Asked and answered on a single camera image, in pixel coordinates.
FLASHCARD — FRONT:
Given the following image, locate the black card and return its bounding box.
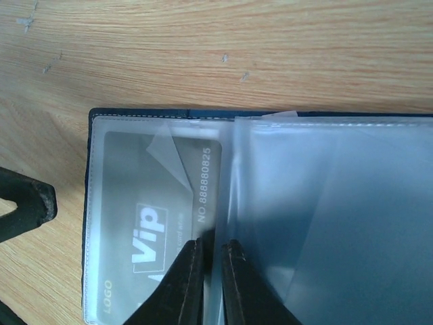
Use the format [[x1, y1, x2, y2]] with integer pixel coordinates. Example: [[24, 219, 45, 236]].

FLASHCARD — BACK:
[[97, 131, 222, 324]]

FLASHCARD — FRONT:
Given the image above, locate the blue card holder wallet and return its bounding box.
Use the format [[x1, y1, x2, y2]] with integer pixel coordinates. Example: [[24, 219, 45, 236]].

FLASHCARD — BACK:
[[82, 108, 432, 324]]

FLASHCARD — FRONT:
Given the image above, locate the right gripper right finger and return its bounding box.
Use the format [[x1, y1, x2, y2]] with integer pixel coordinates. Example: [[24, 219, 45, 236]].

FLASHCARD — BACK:
[[221, 240, 300, 325]]

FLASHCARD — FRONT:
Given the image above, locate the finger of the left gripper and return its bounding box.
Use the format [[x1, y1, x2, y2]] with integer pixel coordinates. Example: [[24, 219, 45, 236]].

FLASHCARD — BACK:
[[1, 167, 57, 242]]

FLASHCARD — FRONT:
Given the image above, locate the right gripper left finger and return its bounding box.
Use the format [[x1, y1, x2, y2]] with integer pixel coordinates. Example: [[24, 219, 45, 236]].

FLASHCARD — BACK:
[[125, 238, 204, 325]]

